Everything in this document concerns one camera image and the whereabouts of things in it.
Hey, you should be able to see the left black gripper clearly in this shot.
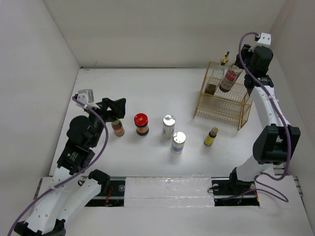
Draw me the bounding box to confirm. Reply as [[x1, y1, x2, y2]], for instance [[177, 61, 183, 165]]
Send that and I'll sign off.
[[85, 97, 126, 147]]

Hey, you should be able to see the small red sauce bottle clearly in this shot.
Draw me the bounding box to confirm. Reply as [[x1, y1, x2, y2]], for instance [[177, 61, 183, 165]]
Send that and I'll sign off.
[[111, 119, 125, 137]]

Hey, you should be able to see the glass cruet gold spout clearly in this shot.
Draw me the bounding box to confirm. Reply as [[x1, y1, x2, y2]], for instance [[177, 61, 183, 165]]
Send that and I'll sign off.
[[205, 51, 229, 95]]

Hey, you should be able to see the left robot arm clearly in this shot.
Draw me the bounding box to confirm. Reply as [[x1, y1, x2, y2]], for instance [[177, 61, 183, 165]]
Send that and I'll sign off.
[[10, 92, 126, 236]]

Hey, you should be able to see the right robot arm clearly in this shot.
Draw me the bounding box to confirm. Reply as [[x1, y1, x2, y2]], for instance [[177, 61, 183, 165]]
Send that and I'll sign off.
[[227, 44, 301, 195]]

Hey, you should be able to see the red lid sauce jar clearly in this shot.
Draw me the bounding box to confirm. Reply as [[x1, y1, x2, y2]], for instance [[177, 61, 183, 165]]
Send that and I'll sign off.
[[134, 113, 149, 136]]

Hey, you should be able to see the silver lid shaker rear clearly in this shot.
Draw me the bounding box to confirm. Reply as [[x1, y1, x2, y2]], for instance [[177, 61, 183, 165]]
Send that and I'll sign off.
[[162, 115, 176, 139]]

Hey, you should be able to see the silver lid shaker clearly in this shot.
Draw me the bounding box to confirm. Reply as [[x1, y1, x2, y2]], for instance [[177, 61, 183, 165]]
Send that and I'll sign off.
[[162, 115, 176, 139], [171, 131, 186, 154]]

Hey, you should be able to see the silver lid shaker front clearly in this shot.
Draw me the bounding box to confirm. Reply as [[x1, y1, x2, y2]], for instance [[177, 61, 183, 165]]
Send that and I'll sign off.
[[171, 131, 186, 154]]

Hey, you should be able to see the small yellow label bottle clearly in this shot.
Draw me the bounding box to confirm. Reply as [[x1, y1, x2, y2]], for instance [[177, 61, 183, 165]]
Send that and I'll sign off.
[[204, 127, 218, 146]]

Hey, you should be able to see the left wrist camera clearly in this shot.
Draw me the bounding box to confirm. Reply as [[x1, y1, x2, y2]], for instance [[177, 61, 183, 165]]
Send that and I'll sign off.
[[74, 88, 100, 109]]

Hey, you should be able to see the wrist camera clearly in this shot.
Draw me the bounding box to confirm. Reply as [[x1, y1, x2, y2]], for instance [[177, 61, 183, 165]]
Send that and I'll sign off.
[[251, 32, 272, 51], [74, 88, 100, 109]]

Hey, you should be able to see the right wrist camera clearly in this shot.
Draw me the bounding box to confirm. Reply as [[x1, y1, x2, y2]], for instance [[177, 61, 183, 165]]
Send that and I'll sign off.
[[251, 32, 272, 51]]

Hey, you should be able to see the gold wire basket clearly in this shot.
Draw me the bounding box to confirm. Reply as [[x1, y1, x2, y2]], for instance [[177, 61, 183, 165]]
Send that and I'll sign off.
[[193, 61, 252, 130]]

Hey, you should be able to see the black mounting rail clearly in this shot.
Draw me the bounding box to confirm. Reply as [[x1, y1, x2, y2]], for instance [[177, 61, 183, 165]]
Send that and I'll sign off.
[[87, 177, 259, 207]]

